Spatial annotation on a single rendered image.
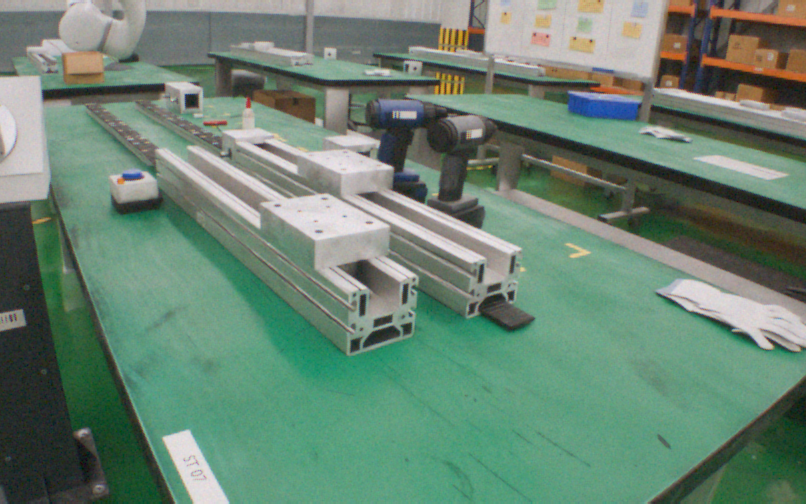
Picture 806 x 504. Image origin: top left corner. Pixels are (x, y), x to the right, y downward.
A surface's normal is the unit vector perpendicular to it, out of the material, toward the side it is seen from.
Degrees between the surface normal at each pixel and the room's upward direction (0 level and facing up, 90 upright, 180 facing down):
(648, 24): 90
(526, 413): 0
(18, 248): 90
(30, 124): 45
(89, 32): 96
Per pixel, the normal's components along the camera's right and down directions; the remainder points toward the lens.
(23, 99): 0.38, -0.40
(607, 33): -0.82, 0.16
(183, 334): 0.07, -0.93
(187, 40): 0.58, 0.34
